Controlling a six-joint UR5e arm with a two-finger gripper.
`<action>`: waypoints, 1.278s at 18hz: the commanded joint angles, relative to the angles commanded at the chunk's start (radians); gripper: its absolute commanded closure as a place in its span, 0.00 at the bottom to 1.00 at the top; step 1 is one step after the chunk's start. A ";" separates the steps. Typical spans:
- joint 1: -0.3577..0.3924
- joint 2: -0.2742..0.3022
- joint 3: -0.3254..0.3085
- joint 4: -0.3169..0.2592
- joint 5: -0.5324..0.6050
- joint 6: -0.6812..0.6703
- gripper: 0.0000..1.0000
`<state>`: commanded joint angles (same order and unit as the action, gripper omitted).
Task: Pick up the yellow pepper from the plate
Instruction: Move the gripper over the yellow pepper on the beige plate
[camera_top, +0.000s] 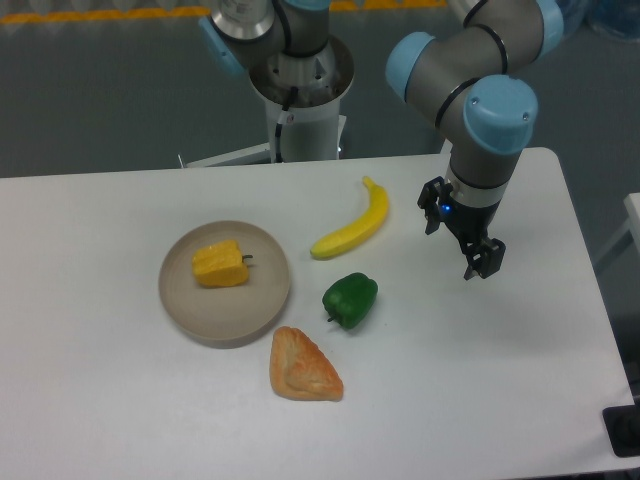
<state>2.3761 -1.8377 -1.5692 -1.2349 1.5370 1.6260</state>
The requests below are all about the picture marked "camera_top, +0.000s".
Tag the yellow bell pepper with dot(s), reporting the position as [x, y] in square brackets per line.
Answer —
[221, 264]

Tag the black device at table edge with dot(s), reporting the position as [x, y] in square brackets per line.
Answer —
[622, 425]

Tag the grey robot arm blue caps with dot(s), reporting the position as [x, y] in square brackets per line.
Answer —
[463, 85]

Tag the yellow banana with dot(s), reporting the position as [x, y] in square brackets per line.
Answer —
[358, 231]

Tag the beige round plate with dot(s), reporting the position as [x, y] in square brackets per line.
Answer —
[225, 317]

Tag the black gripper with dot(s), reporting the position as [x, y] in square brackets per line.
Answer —
[467, 212]

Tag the green bell pepper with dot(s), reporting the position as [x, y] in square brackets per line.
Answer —
[349, 300]

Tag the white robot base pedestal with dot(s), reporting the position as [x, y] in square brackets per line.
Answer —
[302, 98]

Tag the triangular golden pastry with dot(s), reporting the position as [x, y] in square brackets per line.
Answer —
[299, 370]

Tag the white furniture at right edge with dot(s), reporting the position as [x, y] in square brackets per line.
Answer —
[625, 236]

